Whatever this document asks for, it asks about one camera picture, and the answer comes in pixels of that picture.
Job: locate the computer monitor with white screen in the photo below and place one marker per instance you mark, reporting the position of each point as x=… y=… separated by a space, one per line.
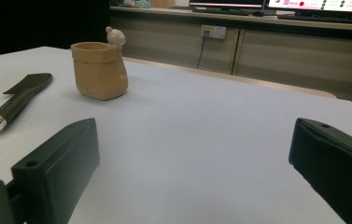
x=316 y=5

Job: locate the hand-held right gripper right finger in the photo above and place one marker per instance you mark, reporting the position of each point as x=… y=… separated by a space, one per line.
x=335 y=161

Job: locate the tan ceramic cup with figurine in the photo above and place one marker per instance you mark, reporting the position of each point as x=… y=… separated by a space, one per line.
x=99 y=70

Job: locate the computer monitor with dark bezel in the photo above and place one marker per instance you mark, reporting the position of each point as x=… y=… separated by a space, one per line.
x=226 y=3

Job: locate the white wall power socket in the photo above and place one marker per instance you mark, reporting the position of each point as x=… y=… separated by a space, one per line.
x=213 y=31

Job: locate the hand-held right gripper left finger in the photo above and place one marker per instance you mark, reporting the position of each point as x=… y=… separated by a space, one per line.
x=55 y=169

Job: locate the wooden sideboard cabinet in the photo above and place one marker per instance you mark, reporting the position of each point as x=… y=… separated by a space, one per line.
x=288 y=53

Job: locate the black spatula with chrome cap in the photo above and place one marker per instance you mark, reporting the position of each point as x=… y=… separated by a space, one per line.
x=18 y=101

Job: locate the black keyboard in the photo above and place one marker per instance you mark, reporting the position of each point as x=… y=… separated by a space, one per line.
x=316 y=18
x=220 y=11

